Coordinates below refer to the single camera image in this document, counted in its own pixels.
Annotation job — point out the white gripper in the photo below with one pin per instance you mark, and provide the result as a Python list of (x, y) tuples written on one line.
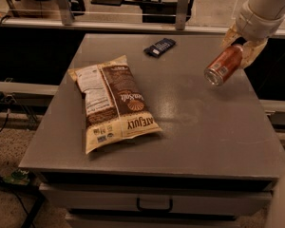
[(256, 25)]

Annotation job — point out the red coke can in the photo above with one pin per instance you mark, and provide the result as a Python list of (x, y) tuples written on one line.
[(222, 68)]

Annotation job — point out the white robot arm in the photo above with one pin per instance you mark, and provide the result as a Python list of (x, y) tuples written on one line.
[(271, 9)]

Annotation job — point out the dark blue snack bar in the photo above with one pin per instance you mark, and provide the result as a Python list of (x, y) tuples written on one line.
[(158, 49)]

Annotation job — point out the grey drawer cabinet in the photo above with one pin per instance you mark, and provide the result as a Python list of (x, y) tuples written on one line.
[(216, 156)]

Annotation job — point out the brown tortilla chip bag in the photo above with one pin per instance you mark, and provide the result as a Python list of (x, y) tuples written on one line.
[(115, 109)]

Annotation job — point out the green packet on floor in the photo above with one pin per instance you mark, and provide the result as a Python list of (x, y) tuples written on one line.
[(18, 177)]

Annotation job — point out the middle metal bracket post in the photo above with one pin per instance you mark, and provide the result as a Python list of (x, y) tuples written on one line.
[(181, 13)]

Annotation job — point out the metal bracket post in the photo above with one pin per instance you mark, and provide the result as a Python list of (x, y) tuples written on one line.
[(67, 16), (181, 13)]

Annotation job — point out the black table frame background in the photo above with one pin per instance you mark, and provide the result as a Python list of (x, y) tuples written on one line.
[(153, 11)]

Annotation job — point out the black drawer handle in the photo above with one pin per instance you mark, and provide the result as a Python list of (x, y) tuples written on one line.
[(154, 205)]

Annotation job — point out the left metal bracket post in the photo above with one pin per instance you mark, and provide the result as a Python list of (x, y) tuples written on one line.
[(67, 16)]

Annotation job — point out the horizontal metal rail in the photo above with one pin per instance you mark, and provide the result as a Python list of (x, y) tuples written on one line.
[(116, 27)]

